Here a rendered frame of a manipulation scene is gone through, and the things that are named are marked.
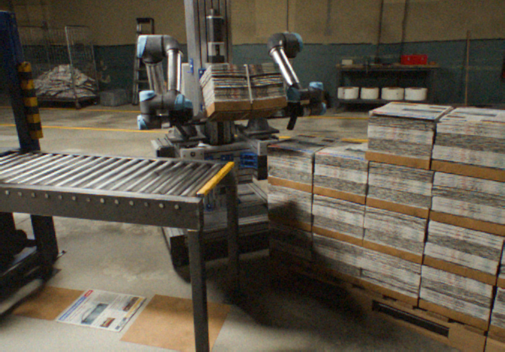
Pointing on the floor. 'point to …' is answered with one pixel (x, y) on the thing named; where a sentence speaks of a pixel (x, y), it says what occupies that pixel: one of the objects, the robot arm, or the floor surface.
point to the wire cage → (65, 76)
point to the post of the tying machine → (9, 53)
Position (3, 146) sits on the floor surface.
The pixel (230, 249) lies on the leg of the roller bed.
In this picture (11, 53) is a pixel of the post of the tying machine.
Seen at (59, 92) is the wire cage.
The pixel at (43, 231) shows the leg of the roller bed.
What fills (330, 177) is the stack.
